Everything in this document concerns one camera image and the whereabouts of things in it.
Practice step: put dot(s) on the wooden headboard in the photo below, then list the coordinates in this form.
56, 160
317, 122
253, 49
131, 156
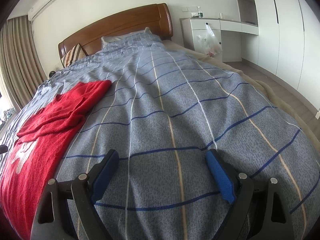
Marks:
154, 16

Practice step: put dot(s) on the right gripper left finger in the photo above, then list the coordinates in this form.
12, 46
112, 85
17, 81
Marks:
53, 219

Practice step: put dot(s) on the red knit sweater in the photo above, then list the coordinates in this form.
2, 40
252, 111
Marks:
42, 142

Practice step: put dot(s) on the beige curtain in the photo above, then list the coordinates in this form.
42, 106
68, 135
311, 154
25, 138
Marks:
21, 69

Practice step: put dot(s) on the clothes pile on sill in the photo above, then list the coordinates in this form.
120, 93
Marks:
6, 115

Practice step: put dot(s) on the striped cushion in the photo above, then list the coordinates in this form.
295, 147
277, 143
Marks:
73, 55

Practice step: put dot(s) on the white desk unit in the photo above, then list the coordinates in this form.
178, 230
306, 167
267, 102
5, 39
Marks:
227, 32

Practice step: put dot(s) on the white wardrobe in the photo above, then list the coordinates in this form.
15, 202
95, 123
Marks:
287, 42

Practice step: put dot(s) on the small black round clock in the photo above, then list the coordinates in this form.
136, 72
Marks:
51, 74

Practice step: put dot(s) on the white air conditioner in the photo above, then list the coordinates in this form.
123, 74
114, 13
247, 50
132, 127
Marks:
38, 8

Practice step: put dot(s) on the blue plaid duvet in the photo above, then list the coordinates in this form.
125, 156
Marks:
164, 111

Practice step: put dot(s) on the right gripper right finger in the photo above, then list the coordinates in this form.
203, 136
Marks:
258, 209

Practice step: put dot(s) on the white plastic bag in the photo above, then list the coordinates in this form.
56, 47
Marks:
208, 42

